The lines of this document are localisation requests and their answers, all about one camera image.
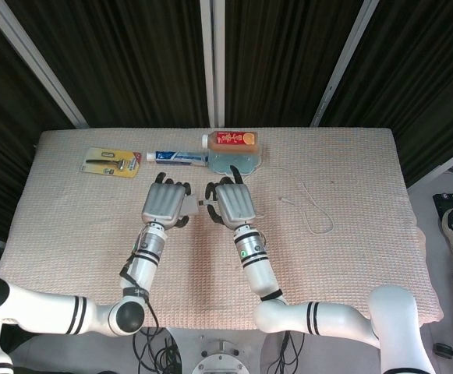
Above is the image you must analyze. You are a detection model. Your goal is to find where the white USB cable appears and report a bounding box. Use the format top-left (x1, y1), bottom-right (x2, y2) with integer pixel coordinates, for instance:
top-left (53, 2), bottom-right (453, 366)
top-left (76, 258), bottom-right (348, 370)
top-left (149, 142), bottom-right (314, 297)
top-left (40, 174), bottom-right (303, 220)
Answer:
top-left (197, 166), bottom-right (336, 235)

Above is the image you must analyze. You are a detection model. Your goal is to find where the round metal robot base flange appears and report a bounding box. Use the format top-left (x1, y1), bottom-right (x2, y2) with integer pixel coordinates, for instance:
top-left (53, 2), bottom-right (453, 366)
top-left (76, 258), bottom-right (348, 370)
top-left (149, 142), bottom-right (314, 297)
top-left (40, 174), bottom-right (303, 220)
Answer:
top-left (191, 338), bottom-right (250, 374)

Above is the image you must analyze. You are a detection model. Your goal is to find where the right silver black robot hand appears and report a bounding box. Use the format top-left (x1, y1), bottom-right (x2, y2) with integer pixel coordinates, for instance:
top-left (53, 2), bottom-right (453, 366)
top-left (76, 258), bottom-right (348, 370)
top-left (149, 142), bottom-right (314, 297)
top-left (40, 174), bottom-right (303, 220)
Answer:
top-left (204, 165), bottom-right (258, 230)

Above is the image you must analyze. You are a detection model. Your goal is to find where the light blue plastic dish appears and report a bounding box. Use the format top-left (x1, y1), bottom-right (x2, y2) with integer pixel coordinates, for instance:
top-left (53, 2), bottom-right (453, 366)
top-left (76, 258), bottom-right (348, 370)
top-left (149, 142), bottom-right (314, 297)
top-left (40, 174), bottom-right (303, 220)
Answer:
top-left (207, 150), bottom-right (264, 176)

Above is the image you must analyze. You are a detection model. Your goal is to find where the dark green curtain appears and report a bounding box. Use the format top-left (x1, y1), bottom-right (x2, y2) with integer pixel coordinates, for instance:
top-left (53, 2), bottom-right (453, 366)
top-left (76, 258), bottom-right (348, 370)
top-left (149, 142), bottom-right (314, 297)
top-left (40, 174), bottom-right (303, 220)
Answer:
top-left (5, 0), bottom-right (211, 129)
top-left (0, 0), bottom-right (75, 242)
top-left (319, 0), bottom-right (453, 188)
top-left (224, 0), bottom-right (363, 129)

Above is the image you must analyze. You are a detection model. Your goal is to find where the beige waffle table cloth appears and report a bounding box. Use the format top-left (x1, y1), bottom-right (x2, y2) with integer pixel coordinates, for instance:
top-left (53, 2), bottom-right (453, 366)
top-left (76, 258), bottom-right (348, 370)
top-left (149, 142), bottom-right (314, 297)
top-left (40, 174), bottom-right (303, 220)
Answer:
top-left (0, 127), bottom-right (445, 332)

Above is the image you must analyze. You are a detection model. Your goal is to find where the orange juice bottle red label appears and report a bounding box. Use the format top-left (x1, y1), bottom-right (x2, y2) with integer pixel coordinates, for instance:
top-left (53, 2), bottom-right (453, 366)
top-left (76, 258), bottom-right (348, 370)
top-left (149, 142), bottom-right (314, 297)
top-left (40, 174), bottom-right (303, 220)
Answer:
top-left (201, 131), bottom-right (259, 154)

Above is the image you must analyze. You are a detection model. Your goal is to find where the white charger adapter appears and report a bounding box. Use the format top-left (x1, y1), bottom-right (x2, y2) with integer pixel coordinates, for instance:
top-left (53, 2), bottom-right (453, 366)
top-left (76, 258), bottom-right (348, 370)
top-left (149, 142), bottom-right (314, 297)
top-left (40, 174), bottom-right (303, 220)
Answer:
top-left (181, 194), bottom-right (199, 216)

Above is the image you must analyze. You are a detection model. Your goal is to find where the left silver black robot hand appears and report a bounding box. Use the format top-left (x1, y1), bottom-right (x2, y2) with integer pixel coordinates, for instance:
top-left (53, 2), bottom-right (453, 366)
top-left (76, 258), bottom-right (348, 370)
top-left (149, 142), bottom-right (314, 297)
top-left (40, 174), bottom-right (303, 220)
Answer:
top-left (140, 173), bottom-right (193, 229)

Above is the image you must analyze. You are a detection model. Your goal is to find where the blue white toothpaste tube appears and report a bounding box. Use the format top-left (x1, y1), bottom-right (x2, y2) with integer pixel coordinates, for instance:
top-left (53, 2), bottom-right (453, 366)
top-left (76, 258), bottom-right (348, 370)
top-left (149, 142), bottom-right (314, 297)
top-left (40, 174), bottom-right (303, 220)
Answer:
top-left (146, 150), bottom-right (211, 168)

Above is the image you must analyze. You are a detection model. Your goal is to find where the razor in yellow blister pack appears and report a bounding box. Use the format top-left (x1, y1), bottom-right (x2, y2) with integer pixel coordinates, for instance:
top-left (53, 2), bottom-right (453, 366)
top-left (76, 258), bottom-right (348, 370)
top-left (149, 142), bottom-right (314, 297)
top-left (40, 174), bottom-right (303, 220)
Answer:
top-left (79, 146), bottom-right (143, 179)

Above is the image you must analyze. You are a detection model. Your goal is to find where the white metal frame post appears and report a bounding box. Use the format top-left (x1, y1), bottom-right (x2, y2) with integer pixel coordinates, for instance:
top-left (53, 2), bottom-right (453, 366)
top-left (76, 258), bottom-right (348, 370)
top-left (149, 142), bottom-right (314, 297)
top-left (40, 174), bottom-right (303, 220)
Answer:
top-left (0, 0), bottom-right (89, 129)
top-left (200, 0), bottom-right (226, 129)
top-left (310, 0), bottom-right (385, 128)

